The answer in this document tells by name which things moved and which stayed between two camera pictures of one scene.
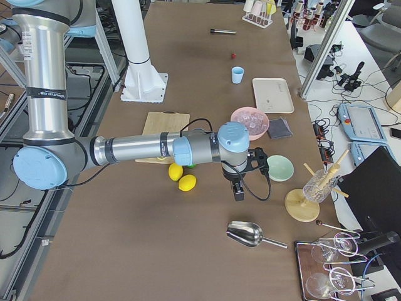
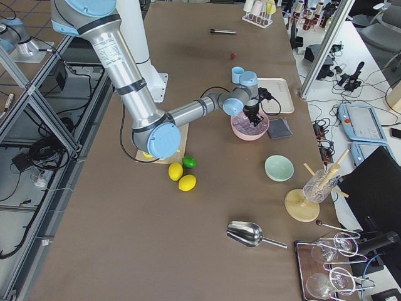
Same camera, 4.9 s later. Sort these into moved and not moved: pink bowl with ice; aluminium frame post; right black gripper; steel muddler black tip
Moved: right black gripper
Not moved: pink bowl with ice; steel muddler black tip; aluminium frame post
